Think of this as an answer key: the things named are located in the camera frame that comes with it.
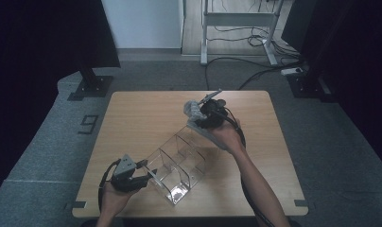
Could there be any clear acrylic organizer box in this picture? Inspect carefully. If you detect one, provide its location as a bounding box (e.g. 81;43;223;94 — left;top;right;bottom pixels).
144;126;219;206

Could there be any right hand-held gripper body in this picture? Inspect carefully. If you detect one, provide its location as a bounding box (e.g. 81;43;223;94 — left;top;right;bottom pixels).
197;89;230;130

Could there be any tangle of black cables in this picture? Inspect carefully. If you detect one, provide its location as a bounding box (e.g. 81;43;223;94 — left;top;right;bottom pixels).
207;25;302;61

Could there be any dark curtain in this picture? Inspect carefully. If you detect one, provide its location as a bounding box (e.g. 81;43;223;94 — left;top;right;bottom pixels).
281;0;382;174
0;0;121;202

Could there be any white power strip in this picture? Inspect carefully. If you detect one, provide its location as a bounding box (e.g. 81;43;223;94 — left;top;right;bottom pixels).
280;66;304;77

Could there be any grey fluffy cloth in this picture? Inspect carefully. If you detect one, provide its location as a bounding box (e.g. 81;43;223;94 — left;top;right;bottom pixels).
182;99;232;151

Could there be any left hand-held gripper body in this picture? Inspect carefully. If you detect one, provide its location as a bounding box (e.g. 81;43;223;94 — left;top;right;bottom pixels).
110;153;149;193

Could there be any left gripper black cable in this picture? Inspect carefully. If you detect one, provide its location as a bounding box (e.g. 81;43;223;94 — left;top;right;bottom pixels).
97;159;122;213

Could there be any person's right hand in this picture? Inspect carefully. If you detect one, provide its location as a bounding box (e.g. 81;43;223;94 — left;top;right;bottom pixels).
209;117;246;156

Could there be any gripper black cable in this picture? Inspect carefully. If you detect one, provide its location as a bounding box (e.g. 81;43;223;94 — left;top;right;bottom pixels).
221;107;269;227
97;159;122;213

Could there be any black floor cable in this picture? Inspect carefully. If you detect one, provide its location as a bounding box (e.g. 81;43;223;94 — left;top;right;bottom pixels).
238;61;305;91
204;56;283;92

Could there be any white desk frame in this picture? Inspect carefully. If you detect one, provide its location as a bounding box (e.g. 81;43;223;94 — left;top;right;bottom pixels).
200;0;286;66

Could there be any person's left hand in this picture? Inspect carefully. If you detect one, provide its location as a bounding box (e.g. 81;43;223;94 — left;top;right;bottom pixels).
99;181;140;219

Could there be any black stand base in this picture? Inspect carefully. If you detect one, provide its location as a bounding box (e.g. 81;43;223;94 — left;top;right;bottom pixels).
67;62;114;102
286;67;339;103

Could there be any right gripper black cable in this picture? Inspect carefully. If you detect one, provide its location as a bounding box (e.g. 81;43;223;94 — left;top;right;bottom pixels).
221;107;269;227

